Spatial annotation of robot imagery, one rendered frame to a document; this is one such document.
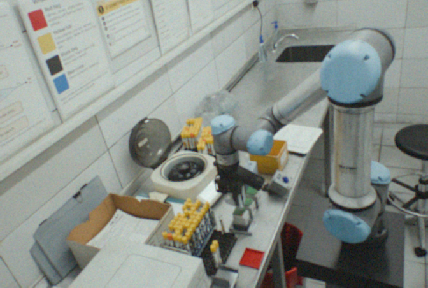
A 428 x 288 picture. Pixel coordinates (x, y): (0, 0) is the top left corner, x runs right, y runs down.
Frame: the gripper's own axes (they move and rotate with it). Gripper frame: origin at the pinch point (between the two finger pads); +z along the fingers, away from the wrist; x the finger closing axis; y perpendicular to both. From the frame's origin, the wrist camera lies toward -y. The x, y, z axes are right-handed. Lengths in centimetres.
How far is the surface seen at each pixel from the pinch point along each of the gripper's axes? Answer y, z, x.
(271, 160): -1.6, 2.4, -32.3
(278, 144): -1.8, 2.2, -45.0
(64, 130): 54, -36, 13
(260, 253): -8.5, 9.7, 10.1
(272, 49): 39, 8, -191
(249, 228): -2.0, 8.5, 1.0
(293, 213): 9, 98, -101
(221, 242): 5.4, 7.8, 10.2
